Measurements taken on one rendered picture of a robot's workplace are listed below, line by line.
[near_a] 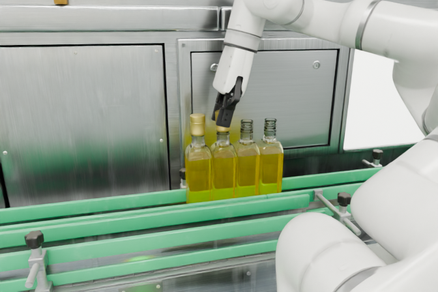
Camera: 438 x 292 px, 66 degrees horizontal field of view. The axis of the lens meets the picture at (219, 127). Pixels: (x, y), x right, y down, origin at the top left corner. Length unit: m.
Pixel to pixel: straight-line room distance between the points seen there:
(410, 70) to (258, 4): 0.29
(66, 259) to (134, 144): 0.34
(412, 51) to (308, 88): 0.43
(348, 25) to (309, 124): 0.44
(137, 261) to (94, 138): 0.35
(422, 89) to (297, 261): 0.37
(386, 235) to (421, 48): 0.29
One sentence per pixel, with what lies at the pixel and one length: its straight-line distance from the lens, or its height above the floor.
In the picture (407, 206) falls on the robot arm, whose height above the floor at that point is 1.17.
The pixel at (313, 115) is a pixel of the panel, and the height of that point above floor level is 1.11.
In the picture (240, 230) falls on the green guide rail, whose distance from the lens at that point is 0.72.
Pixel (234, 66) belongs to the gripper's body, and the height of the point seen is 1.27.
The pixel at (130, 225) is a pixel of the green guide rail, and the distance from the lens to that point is 0.77.
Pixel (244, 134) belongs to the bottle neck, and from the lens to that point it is 0.77.
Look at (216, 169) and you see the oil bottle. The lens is 0.77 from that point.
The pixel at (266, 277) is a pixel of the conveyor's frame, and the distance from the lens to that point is 0.79.
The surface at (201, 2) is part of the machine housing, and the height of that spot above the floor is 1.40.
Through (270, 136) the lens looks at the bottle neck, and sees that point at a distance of 0.79.
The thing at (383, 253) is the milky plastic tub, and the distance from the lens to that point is 0.96.
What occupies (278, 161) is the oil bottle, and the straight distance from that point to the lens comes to 0.81.
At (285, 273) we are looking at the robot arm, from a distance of 0.44.
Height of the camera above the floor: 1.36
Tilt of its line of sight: 17 degrees down
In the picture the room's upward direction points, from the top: straight up
